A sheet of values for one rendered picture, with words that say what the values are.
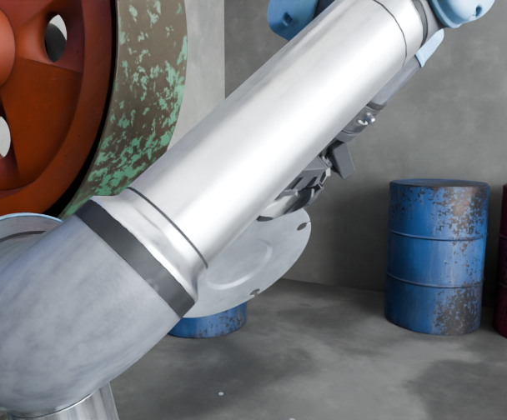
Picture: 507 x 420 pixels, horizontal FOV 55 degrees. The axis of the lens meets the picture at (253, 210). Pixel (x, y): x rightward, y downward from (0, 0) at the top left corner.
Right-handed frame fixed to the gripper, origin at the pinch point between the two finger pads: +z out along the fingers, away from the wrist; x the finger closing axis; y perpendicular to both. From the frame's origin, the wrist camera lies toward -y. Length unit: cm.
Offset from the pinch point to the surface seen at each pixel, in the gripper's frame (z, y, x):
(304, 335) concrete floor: 152, -166, -6
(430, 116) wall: 44, -278, -82
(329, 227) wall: 151, -259, -71
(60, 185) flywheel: 23.1, 15.1, -27.2
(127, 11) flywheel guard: -9.4, 12.2, -33.4
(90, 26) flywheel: -1.9, 12.8, -39.8
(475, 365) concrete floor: 91, -194, 56
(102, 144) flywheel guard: 7.5, 14.9, -22.1
